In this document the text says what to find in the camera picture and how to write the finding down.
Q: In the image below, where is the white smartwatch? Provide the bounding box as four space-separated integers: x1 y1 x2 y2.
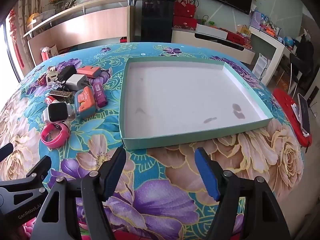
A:
42 102 75 123

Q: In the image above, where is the black charger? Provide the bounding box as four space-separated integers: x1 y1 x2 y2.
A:
57 65 78 81

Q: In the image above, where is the red flat box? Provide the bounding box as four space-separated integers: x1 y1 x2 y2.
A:
226 31 245 46

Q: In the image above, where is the cardboard box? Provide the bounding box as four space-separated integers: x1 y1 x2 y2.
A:
236 25 252 38

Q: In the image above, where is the large orange blue case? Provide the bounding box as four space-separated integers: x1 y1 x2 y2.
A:
74 86 97 119

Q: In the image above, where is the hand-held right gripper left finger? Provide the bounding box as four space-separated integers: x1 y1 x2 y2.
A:
30 147 127 240

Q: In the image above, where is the patterned curtain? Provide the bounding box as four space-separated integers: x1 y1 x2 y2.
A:
17 0 50 24

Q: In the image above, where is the red handbag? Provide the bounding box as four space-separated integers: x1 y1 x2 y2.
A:
173 0 197 18

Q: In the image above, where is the wooden shelf unit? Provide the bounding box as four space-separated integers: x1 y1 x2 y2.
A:
23 0 143 63

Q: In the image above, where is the white desk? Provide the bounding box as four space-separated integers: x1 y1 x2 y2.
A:
248 26 299 86

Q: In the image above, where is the red gift box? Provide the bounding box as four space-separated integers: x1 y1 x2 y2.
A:
172 16 197 30

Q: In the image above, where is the purple lighter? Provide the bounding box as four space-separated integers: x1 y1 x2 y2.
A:
92 82 108 107

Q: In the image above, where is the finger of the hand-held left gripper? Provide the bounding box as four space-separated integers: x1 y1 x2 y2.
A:
0 142 13 158
0 155 52 207

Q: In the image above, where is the orange box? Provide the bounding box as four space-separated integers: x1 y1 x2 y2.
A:
275 76 288 90

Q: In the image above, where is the pink watch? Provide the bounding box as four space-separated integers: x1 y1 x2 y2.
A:
40 121 71 148

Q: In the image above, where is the white television cabinet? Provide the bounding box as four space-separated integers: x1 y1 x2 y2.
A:
171 27 256 65

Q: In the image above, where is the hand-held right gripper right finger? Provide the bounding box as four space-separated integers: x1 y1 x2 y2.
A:
194 147 292 240

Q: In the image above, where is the white printed carton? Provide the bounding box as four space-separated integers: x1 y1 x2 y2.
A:
252 53 271 77

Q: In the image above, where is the black gold rectangular box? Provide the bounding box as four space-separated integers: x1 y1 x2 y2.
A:
48 89 75 103

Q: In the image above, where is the black water dispenser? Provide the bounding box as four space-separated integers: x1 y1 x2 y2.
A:
141 0 176 43

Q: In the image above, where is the black toy truck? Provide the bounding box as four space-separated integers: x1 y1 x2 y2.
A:
51 79 67 92

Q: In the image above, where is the small orange blue case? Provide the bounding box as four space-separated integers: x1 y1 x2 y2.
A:
76 66 102 78

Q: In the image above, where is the black chair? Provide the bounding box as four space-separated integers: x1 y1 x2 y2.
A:
287 54 315 96

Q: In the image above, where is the black jacket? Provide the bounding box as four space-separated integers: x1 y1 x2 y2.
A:
296 34 315 58

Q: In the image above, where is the red stool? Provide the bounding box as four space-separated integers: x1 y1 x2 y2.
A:
272 88 313 147

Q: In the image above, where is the green small basket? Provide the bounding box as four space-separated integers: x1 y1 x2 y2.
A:
202 15 217 27

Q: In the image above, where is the white flat box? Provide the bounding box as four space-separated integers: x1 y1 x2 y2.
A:
195 24 228 40

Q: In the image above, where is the smartphone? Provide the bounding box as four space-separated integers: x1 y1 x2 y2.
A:
297 93 311 136

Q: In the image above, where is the red knot ornament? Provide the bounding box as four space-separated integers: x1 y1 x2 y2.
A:
8 9 25 68

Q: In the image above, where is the green cardboard tray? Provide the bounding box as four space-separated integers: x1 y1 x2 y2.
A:
119 56 274 151

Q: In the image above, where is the floral blanket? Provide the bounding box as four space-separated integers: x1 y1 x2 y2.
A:
0 42 304 240

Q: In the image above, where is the white charger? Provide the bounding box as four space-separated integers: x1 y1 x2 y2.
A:
65 74 88 92

